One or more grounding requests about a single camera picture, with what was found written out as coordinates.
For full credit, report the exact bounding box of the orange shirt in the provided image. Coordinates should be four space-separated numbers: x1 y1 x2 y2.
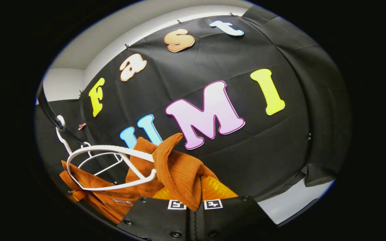
59 133 218 225

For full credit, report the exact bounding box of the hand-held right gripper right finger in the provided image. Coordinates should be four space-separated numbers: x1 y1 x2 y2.
193 176 277 241

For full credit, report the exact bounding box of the black clothes rail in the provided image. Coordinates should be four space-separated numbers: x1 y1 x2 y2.
37 84 89 148

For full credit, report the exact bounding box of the black backdrop cloth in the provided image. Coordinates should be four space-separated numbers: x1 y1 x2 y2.
36 5 351 201

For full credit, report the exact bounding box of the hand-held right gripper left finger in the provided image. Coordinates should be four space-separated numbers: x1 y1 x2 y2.
117 187 192 241

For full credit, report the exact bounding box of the white clothes hanger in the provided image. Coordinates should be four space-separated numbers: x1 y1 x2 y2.
66 145 157 191
56 115 124 177

